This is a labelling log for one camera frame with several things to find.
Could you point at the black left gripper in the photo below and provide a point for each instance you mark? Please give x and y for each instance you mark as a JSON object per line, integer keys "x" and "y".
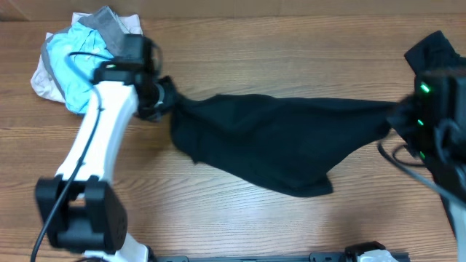
{"x": 166, "y": 82}

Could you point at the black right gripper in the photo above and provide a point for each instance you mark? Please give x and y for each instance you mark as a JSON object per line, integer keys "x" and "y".
{"x": 400, "y": 116}

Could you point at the black t-shirt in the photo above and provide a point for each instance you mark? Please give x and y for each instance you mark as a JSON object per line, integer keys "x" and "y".
{"x": 287, "y": 145}

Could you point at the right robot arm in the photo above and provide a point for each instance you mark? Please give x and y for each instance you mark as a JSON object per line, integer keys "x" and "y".
{"x": 447, "y": 166}

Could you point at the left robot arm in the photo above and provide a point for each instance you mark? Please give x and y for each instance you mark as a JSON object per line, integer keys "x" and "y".
{"x": 80, "y": 211}

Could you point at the black shirt with white logo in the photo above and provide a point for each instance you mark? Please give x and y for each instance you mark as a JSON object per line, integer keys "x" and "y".
{"x": 433, "y": 52}

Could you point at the light blue folded shirt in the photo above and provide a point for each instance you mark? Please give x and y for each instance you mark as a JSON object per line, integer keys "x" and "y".
{"x": 71, "y": 56}

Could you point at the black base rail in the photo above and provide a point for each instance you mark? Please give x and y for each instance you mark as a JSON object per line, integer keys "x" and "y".
{"x": 312, "y": 257}

